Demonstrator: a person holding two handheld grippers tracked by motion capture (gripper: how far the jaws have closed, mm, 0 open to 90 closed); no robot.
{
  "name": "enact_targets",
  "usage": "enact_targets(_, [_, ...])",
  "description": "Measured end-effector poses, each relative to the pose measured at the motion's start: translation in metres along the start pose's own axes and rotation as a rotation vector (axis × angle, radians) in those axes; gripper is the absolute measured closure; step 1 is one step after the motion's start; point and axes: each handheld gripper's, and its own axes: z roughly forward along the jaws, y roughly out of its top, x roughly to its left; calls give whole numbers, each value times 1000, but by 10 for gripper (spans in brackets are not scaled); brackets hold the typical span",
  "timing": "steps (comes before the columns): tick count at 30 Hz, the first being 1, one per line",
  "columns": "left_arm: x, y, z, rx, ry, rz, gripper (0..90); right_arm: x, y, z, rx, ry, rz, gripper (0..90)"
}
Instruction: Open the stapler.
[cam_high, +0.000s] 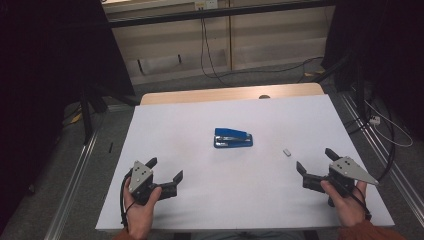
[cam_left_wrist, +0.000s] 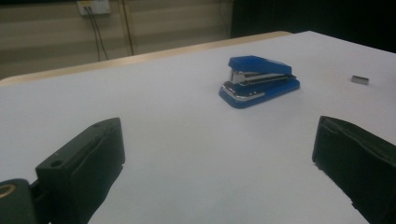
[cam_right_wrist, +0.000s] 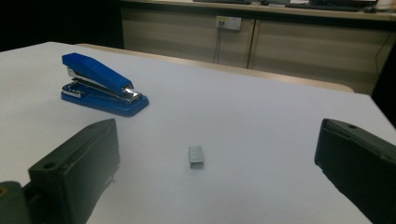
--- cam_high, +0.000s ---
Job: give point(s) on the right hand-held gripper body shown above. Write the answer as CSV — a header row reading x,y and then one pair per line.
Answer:
x,y
346,166

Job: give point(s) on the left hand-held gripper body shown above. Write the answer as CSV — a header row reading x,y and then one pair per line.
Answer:
x,y
140,176

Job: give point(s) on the blue stapler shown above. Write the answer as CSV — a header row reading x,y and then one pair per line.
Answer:
x,y
233,135

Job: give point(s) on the person's left hand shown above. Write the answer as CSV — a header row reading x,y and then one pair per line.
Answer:
x,y
140,216

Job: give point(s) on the person's right hand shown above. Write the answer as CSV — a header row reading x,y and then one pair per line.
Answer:
x,y
348,208

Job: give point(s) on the white plug adapter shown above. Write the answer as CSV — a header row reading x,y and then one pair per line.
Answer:
x,y
375,120

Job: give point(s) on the white table sheet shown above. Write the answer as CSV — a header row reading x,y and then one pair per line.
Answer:
x,y
233,193

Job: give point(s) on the black metal stand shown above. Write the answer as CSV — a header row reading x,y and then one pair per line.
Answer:
x,y
87,116
359,90

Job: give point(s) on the dark table grommet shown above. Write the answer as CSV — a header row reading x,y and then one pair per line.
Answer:
x,y
264,97

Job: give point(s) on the yellow floor tape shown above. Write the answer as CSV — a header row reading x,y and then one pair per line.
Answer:
x,y
76,118
316,72

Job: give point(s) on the wooden table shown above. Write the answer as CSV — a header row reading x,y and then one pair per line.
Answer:
x,y
216,94

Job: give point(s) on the black curtain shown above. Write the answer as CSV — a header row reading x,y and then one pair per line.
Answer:
x,y
50,66
383,50

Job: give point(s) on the beige wooden cabinet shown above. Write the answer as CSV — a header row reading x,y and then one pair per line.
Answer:
x,y
273,43

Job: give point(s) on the black metal bar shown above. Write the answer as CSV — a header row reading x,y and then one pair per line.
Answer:
x,y
216,13

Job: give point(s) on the aluminium floor rail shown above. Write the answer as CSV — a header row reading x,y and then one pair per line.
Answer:
x,y
71,186
400,180

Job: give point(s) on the white wall socket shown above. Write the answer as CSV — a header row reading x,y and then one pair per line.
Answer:
x,y
206,4

